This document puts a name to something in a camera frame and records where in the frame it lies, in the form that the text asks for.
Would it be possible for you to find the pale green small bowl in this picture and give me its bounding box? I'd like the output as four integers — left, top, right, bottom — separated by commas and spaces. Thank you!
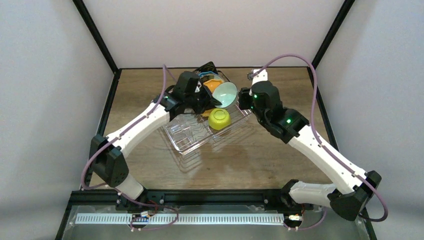
212, 82, 238, 109

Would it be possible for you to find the orange plate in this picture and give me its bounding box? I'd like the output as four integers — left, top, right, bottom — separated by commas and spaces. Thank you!
201, 79, 224, 118

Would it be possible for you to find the light blue floral plate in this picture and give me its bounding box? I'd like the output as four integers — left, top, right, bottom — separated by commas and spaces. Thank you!
201, 74, 222, 84

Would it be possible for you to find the yellow-green small bowl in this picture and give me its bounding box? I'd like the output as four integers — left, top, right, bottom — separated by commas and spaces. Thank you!
208, 108, 232, 131

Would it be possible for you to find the metal wire dish rack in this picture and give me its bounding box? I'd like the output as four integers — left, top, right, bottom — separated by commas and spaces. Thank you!
158, 70, 252, 157

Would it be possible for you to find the black floral square plate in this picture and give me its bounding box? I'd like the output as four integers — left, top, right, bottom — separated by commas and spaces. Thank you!
193, 61, 218, 75

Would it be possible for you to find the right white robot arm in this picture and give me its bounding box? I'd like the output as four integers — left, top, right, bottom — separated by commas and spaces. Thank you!
238, 81, 382, 221

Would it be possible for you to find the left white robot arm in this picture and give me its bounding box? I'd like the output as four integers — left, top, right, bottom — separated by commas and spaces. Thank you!
87, 71, 222, 201

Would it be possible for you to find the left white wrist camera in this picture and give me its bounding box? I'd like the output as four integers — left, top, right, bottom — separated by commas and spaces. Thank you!
194, 81, 203, 93

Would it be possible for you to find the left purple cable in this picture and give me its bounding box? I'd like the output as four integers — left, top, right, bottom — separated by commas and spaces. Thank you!
80, 64, 180, 232

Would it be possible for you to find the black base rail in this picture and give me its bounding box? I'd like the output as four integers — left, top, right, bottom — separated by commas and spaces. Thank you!
67, 188, 364, 213

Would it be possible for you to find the left black frame post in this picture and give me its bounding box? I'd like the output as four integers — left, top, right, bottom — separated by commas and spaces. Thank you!
72, 0, 119, 74

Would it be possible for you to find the black frame post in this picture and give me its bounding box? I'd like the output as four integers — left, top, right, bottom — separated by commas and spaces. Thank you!
311, 0, 355, 69
72, 0, 119, 74

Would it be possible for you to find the right black frame post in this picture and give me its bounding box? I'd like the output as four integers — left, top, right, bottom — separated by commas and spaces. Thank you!
311, 0, 355, 69

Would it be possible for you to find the white slotted cable duct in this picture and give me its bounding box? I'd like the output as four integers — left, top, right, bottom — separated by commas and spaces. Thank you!
73, 213, 284, 226

